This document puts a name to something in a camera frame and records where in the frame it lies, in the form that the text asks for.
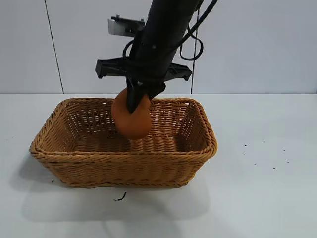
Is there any bumpy orange fruit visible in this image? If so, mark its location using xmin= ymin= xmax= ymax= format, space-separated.
xmin=111 ymin=88 xmax=151 ymax=140

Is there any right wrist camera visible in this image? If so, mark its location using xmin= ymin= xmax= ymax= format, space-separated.
xmin=107 ymin=16 xmax=146 ymax=37

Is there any short black right camera cable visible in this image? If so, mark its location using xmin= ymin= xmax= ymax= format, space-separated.
xmin=122 ymin=39 xmax=136 ymax=59

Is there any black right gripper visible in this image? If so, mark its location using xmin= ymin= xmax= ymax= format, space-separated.
xmin=95 ymin=37 xmax=193 ymax=114

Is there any woven wicker rectangular basket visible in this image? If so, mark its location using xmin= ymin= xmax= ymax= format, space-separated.
xmin=29 ymin=97 xmax=218 ymax=188

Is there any long black right arm cable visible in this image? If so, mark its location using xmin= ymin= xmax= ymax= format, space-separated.
xmin=178 ymin=0 xmax=219 ymax=60

